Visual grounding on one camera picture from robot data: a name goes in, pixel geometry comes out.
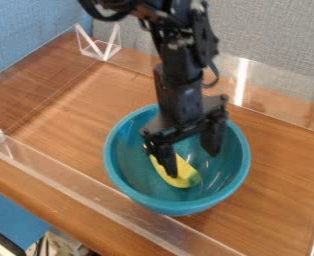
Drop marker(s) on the clear acrylic front barrier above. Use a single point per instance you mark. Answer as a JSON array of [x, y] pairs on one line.
[[46, 180]]

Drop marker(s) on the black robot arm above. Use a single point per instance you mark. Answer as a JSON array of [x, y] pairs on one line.
[[186, 46]]

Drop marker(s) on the blue plastic bowl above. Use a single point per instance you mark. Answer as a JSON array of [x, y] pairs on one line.
[[132, 173]]

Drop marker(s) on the clear acrylic barrier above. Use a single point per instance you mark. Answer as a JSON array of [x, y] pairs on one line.
[[265, 89], [46, 180]]

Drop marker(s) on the clear acrylic back barrier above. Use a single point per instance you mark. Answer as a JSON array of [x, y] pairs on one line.
[[265, 89]]

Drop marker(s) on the clear acrylic corner bracket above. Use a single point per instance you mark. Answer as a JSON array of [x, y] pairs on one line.
[[94, 48]]

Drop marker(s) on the yellow toy banana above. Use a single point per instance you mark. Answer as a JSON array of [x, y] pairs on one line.
[[188, 176]]

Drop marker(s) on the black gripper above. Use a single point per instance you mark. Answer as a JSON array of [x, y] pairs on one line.
[[186, 114]]

